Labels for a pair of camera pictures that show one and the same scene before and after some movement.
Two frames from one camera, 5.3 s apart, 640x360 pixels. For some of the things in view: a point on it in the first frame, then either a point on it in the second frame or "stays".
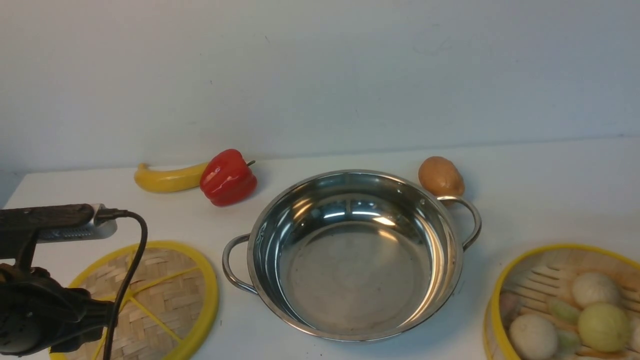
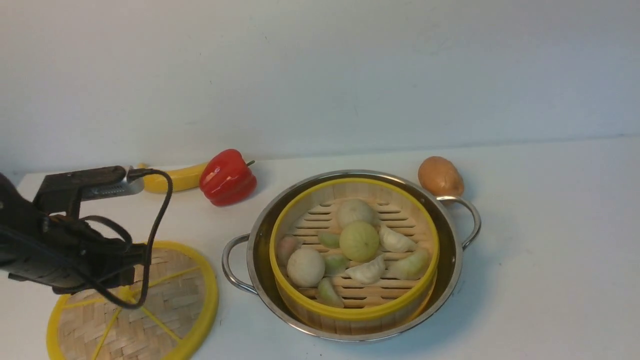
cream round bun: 590,287 → 353,209
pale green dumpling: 565,312 → 329,239
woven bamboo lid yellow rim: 172,311 stays
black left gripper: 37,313 → 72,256
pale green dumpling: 567,344 → 335,264
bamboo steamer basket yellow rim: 537,278 → 354,257
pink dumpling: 510,305 → 286,246
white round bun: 533,337 → 305,267
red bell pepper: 226,179 stays
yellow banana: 170,179 stays
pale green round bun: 603,327 → 359,241
